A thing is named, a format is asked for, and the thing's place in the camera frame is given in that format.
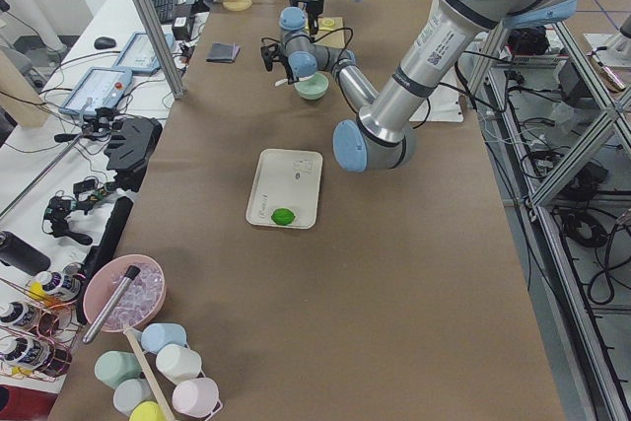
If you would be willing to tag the bamboo cutting board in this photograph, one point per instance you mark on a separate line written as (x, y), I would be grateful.
(332, 38)

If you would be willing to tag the green handled grabber tool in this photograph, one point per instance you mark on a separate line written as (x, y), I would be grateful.
(88, 129)

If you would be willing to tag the blue cup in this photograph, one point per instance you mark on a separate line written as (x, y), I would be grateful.
(158, 335)

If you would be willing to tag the black water bottle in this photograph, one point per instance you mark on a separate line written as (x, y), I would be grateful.
(19, 254)

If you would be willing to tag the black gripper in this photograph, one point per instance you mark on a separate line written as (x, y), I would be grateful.
(313, 5)
(290, 66)

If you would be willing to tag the metal muddler stick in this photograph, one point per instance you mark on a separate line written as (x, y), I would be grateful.
(111, 305)

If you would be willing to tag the grey folded cloth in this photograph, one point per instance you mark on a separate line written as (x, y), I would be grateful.
(223, 52)

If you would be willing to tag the green cup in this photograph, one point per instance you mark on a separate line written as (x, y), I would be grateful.
(115, 367)

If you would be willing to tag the mint green bowl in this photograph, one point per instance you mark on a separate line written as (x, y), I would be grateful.
(313, 88)

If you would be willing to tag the green lime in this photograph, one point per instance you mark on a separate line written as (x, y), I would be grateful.
(283, 216)

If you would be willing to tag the copper bottle rack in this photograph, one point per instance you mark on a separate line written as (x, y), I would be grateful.
(39, 326)

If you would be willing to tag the cream rabbit tray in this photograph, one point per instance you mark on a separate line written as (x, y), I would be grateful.
(285, 179)

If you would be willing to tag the pink bowl with ice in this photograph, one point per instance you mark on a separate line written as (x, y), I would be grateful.
(141, 301)

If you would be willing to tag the teach pendant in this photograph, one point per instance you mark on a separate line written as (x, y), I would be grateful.
(138, 55)
(99, 87)

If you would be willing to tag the black computer mouse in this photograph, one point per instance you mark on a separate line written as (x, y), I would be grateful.
(104, 42)

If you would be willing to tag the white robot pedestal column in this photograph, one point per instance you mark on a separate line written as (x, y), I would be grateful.
(445, 105)

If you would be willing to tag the pink cup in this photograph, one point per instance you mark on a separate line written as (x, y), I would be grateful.
(198, 398)

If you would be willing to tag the lower teach pendant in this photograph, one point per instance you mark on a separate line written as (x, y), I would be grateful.
(99, 87)

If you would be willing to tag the grey cup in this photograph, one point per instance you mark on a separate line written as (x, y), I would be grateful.
(129, 394)

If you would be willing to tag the white cup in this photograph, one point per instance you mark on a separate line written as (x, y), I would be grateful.
(178, 363)

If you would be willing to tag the aluminium frame post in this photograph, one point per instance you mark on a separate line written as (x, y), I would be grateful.
(153, 29)

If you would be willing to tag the upper teach pendant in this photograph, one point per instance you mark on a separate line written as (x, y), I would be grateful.
(138, 55)

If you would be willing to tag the yellow cup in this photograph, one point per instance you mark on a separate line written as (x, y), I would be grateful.
(147, 411)

